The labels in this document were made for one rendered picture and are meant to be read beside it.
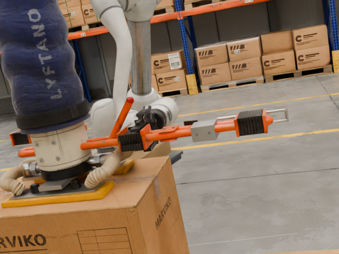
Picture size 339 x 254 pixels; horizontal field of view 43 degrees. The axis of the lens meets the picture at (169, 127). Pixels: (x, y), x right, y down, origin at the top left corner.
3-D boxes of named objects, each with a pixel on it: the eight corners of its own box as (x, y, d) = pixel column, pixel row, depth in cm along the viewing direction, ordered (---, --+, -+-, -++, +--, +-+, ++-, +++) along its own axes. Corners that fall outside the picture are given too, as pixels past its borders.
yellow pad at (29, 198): (1, 208, 132) (-4, 193, 130) (19, 195, 141) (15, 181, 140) (102, 199, 122) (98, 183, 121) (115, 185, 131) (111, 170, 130)
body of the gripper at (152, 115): (163, 107, 148) (157, 113, 139) (168, 130, 149) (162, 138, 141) (143, 110, 149) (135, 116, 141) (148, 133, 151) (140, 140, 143)
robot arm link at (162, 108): (174, 126, 155) (170, 131, 149) (150, 130, 157) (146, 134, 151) (169, 102, 153) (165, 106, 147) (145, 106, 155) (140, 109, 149)
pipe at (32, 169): (2, 195, 133) (-4, 178, 131) (43, 166, 156) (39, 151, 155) (102, 185, 123) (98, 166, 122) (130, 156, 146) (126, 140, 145)
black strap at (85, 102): (2, 133, 128) (-2, 120, 127) (42, 114, 150) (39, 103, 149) (70, 123, 122) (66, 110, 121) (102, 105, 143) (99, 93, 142)
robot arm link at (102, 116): (91, 144, 218) (80, 103, 211) (123, 133, 226) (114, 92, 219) (102, 151, 204) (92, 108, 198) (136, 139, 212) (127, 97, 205)
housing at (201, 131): (192, 142, 123) (189, 128, 122) (196, 136, 129) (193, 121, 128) (216, 140, 121) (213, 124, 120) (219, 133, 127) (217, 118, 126)
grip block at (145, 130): (118, 153, 128) (114, 134, 126) (129, 143, 137) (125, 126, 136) (145, 150, 125) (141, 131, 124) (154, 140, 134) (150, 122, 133)
